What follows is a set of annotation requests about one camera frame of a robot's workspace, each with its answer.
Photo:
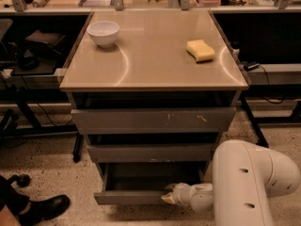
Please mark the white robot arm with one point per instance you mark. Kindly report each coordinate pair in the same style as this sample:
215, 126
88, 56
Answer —
244, 177

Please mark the black chair caster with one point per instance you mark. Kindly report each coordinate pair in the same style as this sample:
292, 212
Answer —
21, 180

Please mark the grey drawer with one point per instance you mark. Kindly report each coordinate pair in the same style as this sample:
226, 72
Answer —
144, 182
151, 153
149, 121

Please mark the black leather shoe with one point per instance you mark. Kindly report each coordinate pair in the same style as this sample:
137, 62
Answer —
36, 212

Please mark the black power adapter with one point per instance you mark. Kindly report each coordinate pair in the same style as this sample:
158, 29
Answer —
249, 66

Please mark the white ceramic bowl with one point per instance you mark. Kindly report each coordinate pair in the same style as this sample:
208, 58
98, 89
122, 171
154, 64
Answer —
103, 33

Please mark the yellow sponge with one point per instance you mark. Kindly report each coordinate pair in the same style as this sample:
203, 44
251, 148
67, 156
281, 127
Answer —
200, 50

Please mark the grey drawer cabinet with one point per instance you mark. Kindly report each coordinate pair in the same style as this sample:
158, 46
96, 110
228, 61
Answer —
149, 67

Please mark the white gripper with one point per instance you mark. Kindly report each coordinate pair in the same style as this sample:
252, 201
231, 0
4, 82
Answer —
182, 193

